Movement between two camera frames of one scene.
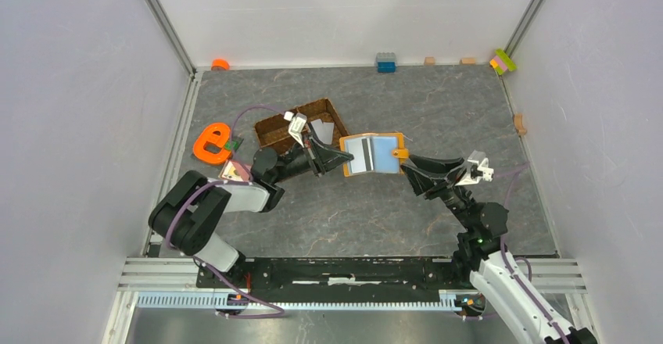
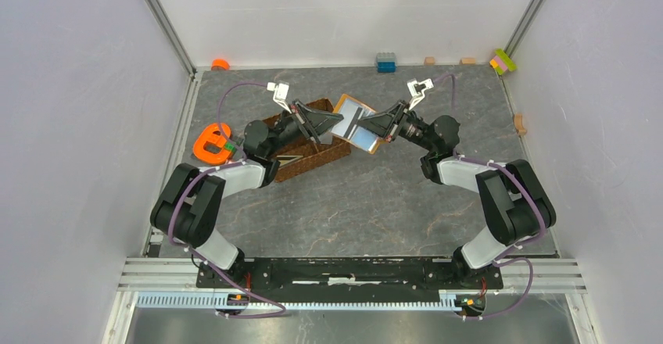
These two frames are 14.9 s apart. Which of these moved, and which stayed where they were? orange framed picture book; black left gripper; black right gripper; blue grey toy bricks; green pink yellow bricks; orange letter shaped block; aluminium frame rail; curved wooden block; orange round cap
Moved: orange framed picture book; black right gripper; black left gripper
Stayed: green pink yellow bricks; orange letter shaped block; curved wooden block; aluminium frame rail; blue grey toy bricks; orange round cap
